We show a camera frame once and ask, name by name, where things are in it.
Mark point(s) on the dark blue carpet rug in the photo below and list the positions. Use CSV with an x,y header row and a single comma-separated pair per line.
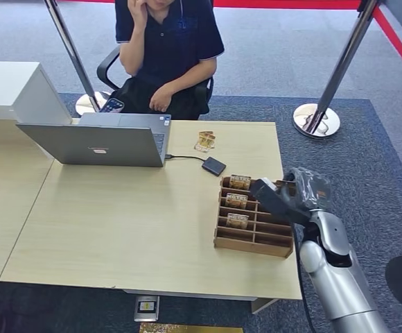
x,y
360,151

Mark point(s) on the person's left hand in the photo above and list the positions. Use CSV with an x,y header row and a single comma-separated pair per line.
x,y
160,99

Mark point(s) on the grey table frame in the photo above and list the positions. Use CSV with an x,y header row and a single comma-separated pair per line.
x,y
263,304

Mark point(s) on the smartphone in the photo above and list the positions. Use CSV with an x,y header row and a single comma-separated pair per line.
x,y
112,105

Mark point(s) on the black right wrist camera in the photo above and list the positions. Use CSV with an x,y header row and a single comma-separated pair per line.
x,y
274,202

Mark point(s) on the black external drive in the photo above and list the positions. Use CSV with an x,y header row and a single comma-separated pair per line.
x,y
213,166

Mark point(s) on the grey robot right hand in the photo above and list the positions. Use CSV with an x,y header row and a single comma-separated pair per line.
x,y
310,188

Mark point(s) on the gold patterned board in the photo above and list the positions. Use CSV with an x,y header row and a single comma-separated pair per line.
x,y
190,329

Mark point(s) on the red barrier belt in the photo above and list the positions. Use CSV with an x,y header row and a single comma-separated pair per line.
x,y
398,46
284,4

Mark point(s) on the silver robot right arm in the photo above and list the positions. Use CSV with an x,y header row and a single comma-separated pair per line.
x,y
343,285

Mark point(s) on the black office chair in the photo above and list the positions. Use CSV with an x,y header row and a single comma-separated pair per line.
x,y
103,69

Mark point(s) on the gold patterned hotel card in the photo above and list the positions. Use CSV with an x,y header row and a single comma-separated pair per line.
x,y
286,183
236,201
207,134
204,144
239,182
237,221

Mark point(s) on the person's right hand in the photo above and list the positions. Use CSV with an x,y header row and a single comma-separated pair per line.
x,y
138,13

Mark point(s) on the person's left forearm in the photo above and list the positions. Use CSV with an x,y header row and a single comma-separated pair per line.
x,y
192,73

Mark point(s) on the brown wooden card holder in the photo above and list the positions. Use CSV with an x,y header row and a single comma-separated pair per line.
x,y
256,236

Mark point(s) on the grey laptop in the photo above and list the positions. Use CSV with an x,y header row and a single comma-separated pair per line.
x,y
96,144

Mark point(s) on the silver floor socket box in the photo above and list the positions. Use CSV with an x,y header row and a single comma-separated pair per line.
x,y
146,308

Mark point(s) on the person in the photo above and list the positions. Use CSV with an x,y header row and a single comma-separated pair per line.
x,y
170,46

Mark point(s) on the chrome stanchion post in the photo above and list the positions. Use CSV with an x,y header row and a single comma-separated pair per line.
x,y
71,50
343,64

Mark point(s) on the white cabinet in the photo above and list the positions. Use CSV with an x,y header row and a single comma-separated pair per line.
x,y
10,87

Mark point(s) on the person's right forearm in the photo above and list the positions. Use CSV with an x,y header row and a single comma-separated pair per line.
x,y
131,53

